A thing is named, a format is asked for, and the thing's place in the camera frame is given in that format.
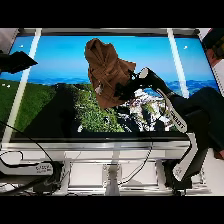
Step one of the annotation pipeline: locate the dark blue garment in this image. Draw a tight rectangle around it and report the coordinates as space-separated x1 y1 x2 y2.
173 86 224 158

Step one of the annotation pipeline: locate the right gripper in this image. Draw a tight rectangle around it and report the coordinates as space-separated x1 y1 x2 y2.
114 80 138 102

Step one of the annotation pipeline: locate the black cable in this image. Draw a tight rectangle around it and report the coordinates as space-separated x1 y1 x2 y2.
117 142 155 186
0 121 56 166

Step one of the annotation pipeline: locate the silver frame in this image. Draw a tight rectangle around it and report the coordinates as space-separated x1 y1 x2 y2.
0 139 214 196

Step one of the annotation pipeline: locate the brown garment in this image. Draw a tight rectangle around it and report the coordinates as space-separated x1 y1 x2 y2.
83 37 138 110

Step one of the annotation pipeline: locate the heap of clothes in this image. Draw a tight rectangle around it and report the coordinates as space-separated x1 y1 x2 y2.
201 28 224 69

